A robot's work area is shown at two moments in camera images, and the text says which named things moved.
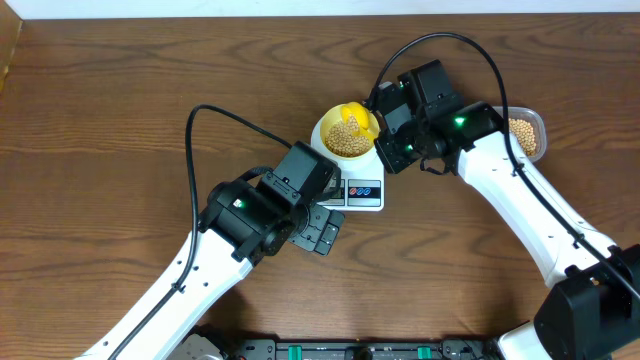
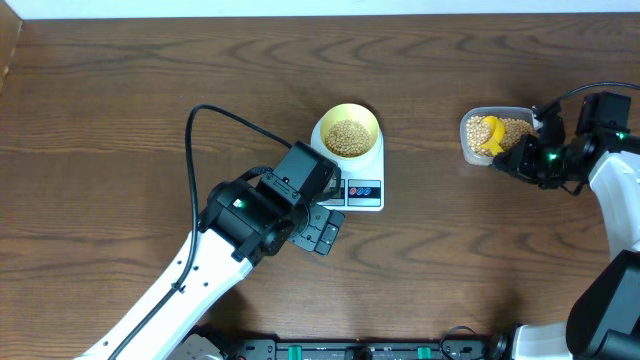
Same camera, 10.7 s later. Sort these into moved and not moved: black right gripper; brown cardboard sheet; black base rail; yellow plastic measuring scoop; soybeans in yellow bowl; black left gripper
Moved: yellow plastic measuring scoop; black right gripper
Not moved: brown cardboard sheet; black base rail; soybeans in yellow bowl; black left gripper
